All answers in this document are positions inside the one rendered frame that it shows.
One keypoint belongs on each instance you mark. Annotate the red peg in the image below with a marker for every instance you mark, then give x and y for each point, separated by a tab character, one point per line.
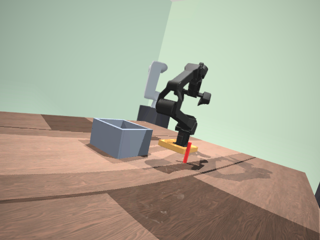
187	152

